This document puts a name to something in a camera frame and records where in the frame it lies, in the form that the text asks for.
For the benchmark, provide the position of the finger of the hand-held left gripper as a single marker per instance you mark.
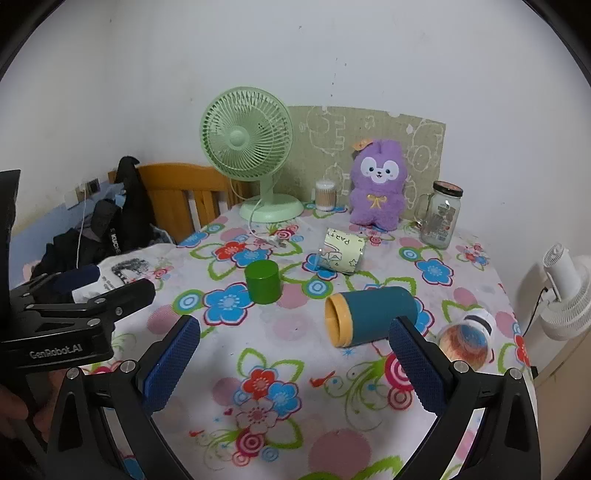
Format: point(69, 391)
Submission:
point(117, 299)
point(78, 279)

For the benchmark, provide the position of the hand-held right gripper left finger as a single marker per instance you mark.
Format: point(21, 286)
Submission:
point(171, 364)

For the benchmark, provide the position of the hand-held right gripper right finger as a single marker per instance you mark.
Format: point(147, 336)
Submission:
point(415, 364)

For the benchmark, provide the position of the teal cup with yellow rim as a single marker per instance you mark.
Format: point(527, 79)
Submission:
point(378, 314)

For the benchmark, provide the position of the clear cup white lid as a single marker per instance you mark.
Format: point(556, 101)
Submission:
point(461, 344)

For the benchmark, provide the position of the pale green paper cup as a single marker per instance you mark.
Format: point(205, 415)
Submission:
point(341, 251)

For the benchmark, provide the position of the person's left hand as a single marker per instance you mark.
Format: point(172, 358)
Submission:
point(14, 406)

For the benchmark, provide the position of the white printed cloth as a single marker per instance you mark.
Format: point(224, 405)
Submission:
point(134, 268)

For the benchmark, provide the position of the pile of dark clothes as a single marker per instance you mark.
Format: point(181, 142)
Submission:
point(127, 207)

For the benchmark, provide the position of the floral tablecloth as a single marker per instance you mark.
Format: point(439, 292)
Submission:
point(286, 369)

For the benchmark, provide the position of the glass jar mug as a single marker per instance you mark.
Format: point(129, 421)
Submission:
point(441, 217)

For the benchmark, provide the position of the beige cabinet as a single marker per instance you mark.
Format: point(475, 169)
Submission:
point(568, 392)

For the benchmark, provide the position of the white fan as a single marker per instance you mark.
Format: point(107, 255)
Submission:
point(561, 295)

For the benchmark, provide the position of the purple plush toy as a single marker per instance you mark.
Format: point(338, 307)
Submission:
point(376, 194)

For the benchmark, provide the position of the cotton swab container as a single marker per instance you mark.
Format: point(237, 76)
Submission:
point(326, 196)

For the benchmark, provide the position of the green desk fan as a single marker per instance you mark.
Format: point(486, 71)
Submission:
point(240, 138)

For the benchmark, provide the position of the green printed board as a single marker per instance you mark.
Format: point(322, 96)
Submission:
point(323, 134)

